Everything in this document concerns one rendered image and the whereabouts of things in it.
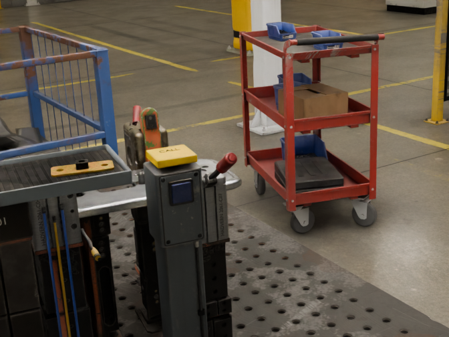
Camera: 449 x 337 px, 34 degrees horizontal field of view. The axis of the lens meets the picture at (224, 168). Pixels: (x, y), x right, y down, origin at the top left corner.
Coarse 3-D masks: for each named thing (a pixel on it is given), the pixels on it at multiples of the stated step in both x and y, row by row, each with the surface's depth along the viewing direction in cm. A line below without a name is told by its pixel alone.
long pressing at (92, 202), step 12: (132, 180) 142; (228, 180) 138; (240, 180) 139; (84, 192) 137; (96, 192) 137; (108, 192) 136; (120, 192) 136; (132, 192) 136; (144, 192) 135; (84, 204) 131; (96, 204) 130; (108, 204) 130; (120, 204) 130; (132, 204) 131; (144, 204) 132; (84, 216) 128
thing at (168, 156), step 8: (152, 152) 105; (160, 152) 105; (168, 152) 104; (176, 152) 104; (184, 152) 104; (192, 152) 104; (152, 160) 103; (160, 160) 101; (168, 160) 102; (176, 160) 102; (184, 160) 103; (192, 160) 103
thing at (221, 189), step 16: (224, 176) 124; (208, 192) 123; (224, 192) 124; (208, 208) 124; (224, 208) 125; (208, 224) 125; (224, 224) 126; (208, 240) 126; (224, 240) 127; (208, 256) 128; (224, 256) 129; (208, 272) 129; (224, 272) 130; (208, 288) 130; (224, 288) 131; (208, 304) 130; (224, 304) 132; (208, 320) 131; (224, 320) 132; (208, 336) 132; (224, 336) 134
